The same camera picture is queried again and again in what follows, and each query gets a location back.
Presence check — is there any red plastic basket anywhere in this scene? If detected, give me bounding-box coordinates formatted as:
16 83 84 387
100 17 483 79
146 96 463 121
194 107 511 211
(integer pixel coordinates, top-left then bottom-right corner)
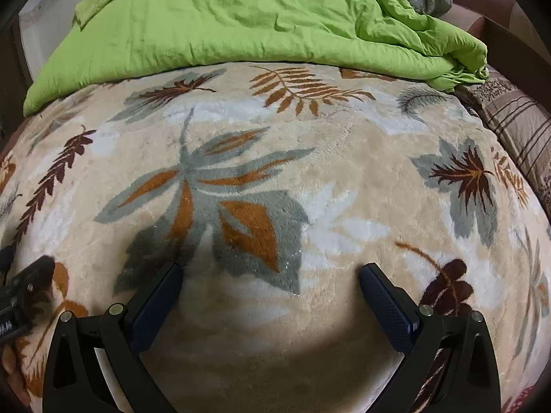
501 387 539 413

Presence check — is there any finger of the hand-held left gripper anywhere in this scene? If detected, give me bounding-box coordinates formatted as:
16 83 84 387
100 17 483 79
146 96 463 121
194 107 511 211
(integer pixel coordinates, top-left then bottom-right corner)
0 244 17 273
0 255 56 307

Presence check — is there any brown padded headboard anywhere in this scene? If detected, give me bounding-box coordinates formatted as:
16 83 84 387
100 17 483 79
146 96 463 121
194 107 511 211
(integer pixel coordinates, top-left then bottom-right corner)
443 0 551 78

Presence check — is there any brown striped pillow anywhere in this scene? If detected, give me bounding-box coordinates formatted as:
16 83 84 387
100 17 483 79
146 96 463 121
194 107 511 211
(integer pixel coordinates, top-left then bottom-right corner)
456 66 551 220

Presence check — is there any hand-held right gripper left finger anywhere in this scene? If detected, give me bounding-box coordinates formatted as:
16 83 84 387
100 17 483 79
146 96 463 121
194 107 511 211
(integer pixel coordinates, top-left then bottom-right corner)
42 262 184 413

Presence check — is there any leaf print fleece blanket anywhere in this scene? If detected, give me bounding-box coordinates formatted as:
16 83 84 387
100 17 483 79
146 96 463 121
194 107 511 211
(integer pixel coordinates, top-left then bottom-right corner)
0 62 551 413

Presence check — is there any person's left hand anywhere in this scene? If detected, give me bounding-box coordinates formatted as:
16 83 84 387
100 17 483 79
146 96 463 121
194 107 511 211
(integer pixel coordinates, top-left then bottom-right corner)
0 344 29 407

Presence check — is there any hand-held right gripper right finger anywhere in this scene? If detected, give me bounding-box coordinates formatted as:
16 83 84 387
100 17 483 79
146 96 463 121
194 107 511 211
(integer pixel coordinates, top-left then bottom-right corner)
358 263 502 413

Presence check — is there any green quilt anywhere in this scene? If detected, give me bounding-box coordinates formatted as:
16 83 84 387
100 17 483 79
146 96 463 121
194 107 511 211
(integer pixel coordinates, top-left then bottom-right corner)
23 0 489 116

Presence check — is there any wooden door with patterned glass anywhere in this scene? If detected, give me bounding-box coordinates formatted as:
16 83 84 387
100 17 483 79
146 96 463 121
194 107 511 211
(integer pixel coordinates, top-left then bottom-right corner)
0 4 33 138

